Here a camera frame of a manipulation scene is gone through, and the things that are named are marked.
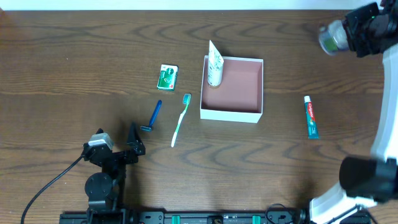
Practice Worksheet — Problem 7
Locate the Colgate toothpaste tube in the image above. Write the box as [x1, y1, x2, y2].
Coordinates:
[303, 95, 319, 139]

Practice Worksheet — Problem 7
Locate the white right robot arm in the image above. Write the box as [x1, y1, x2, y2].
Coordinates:
[296, 0, 397, 223]

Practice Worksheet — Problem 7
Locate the blue disposable razor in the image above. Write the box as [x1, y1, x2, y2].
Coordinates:
[141, 100, 162, 132]

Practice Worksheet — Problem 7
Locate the green soap box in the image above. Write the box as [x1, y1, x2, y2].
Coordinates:
[157, 64, 179, 91]

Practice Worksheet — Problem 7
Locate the white lotion tube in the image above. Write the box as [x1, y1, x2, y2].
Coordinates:
[208, 40, 224, 88]

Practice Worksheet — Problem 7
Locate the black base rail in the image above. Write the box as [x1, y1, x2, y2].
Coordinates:
[58, 208, 371, 224]

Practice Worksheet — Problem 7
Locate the white box with pink interior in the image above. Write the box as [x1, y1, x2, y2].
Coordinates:
[200, 55, 264, 123]

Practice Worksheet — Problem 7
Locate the clear hand sanitizer pump bottle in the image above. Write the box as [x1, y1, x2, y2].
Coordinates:
[318, 20, 349, 55]

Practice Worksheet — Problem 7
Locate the green white toothbrush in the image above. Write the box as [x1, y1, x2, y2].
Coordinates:
[170, 93, 192, 147]

